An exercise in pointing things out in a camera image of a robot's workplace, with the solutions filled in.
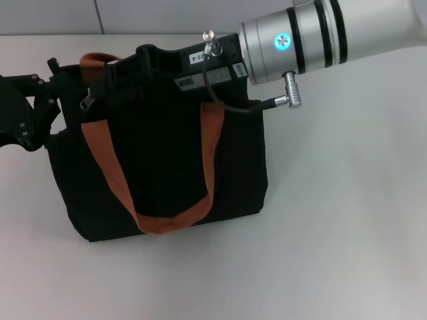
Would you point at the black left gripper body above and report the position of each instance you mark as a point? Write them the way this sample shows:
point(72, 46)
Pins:
point(13, 110)

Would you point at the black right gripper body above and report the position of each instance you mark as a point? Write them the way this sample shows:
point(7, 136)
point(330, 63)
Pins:
point(193, 70)

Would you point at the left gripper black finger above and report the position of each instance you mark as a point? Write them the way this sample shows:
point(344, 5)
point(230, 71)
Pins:
point(50, 81)
point(46, 111)

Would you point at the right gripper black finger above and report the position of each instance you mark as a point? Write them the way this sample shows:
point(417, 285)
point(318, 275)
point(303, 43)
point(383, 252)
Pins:
point(123, 75)

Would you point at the silver zipper pull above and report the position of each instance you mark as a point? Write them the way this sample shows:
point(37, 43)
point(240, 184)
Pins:
point(86, 102)

